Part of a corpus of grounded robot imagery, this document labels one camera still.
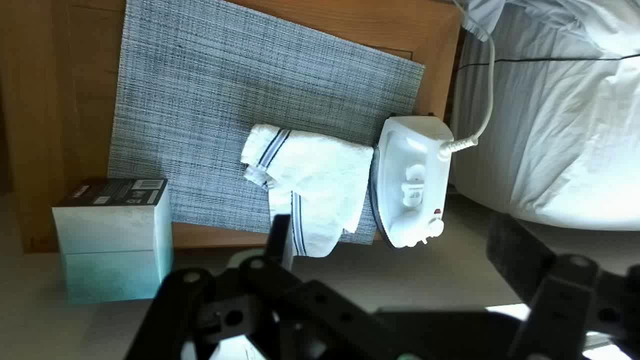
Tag teal white tissue box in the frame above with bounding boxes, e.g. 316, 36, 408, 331
49, 176, 175, 306

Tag blue-grey woven placemat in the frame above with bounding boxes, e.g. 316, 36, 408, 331
106, 0, 427, 249

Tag wooden nightstand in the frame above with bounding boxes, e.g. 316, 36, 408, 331
0, 0, 463, 256

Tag white clothes iron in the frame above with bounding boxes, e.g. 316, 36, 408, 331
367, 114, 455, 251

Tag thin dark cable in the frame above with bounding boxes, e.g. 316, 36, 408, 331
455, 51, 640, 72

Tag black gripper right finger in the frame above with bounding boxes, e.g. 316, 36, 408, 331
484, 214, 640, 360

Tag white iron cord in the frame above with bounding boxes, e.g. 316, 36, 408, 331
439, 35, 500, 161

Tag white bed duvet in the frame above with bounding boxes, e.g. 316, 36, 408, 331
449, 0, 640, 235

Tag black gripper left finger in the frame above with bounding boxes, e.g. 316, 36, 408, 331
124, 212, 415, 360

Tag white cloth blue stripes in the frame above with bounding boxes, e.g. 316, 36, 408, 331
238, 123, 376, 260

